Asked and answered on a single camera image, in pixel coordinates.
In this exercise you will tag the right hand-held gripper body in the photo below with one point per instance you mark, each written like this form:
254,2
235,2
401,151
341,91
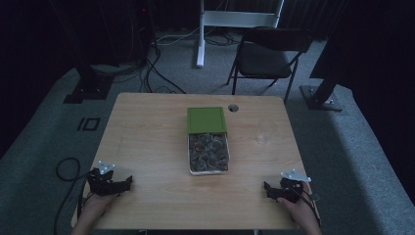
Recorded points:
290,191

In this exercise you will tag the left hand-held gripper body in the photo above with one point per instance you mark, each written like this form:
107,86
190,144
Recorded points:
99,184

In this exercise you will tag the white box tray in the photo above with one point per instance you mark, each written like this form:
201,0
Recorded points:
208,173

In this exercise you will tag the pile of dark round pieces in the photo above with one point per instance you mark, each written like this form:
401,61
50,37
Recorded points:
208,152

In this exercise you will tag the green box sleeve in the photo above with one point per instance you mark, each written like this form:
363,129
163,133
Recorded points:
206,120

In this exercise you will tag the person's left hand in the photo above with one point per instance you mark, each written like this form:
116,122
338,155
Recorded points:
96,204

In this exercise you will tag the person's right hand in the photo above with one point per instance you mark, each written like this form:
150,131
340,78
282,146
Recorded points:
301,210

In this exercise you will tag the black metal stand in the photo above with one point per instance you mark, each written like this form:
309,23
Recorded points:
89,88
321,98

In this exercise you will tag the black folding chair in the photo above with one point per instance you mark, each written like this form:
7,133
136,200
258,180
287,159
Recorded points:
264,60

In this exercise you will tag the dark curtain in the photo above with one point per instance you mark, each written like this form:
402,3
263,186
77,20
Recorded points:
381,81

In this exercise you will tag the dark equipment rack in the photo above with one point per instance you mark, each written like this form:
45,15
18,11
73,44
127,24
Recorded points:
138,29

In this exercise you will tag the white metal desk frame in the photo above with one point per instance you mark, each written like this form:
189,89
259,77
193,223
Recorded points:
235,19

